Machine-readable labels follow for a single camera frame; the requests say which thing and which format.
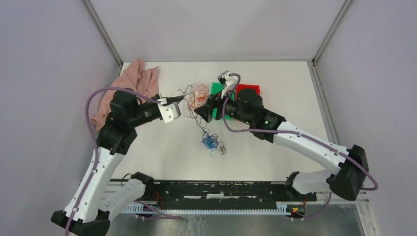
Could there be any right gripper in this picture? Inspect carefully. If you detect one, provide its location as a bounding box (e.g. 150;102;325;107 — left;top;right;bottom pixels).
194;85;253;126

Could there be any black cable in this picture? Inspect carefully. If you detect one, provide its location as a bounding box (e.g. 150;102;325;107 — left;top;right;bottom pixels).
177;85;209;131

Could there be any orange cable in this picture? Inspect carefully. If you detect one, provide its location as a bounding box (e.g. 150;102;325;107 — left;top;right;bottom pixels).
189;84;210;112

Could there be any cable bundle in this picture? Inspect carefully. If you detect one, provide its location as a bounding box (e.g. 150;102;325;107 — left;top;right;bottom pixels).
200;129;227;159

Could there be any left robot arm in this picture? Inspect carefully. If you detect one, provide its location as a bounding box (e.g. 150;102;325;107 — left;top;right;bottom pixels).
51;87;183;236

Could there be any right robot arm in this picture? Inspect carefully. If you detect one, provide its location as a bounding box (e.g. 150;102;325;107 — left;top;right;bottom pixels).
194;88;369;201

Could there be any clear plastic bin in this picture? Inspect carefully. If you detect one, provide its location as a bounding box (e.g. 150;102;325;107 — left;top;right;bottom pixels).
184;83;210;118

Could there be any green plastic bin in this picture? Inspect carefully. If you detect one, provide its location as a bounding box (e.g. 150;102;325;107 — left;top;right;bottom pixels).
210;82;235;119

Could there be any pink cloth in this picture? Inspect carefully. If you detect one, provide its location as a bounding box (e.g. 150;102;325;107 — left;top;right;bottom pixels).
90;58;159;132

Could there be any red plastic bin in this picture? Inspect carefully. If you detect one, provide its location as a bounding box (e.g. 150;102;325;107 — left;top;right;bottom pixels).
236;84;261;97

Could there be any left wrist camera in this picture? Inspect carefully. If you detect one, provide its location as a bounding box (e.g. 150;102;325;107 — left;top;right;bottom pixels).
158;98;181;123

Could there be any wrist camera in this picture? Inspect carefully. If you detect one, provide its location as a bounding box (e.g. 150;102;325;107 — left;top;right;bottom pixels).
158;98;181;123
217;71;241;98

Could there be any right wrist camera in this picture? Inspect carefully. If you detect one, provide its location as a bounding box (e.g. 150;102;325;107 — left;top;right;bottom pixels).
217;71;241;98

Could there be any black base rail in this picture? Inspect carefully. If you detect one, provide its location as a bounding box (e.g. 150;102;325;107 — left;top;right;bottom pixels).
139;180;317;210

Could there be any white cable duct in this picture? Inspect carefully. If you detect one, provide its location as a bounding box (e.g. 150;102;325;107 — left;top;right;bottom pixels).
120;202;307;216

